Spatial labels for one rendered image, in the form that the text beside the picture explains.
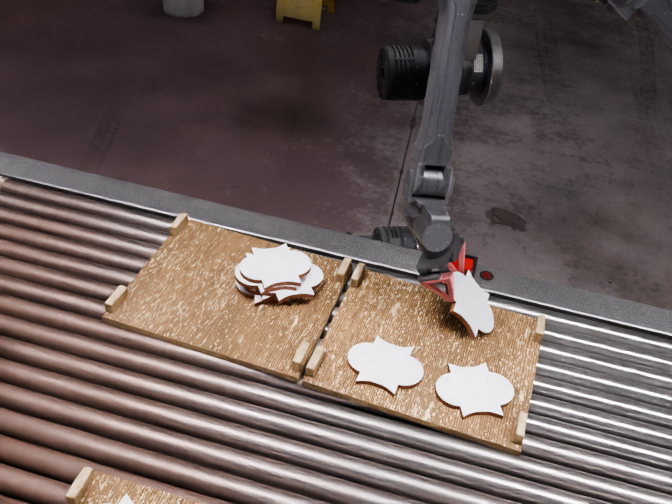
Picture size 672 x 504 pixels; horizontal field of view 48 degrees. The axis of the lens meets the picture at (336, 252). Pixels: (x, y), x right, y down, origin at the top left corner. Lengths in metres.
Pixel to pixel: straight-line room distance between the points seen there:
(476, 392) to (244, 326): 0.46
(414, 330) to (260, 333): 0.31
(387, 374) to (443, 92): 0.52
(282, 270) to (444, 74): 0.51
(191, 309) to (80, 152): 2.31
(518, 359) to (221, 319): 0.59
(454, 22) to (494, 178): 2.48
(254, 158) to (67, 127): 0.94
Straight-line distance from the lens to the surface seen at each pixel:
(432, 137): 1.38
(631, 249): 3.60
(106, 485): 1.32
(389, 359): 1.47
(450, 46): 1.36
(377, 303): 1.60
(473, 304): 1.56
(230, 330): 1.52
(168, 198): 1.89
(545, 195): 3.77
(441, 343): 1.54
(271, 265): 1.57
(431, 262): 1.46
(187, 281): 1.62
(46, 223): 1.84
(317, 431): 1.39
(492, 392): 1.47
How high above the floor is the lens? 2.03
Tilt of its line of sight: 40 degrees down
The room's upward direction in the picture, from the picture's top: 6 degrees clockwise
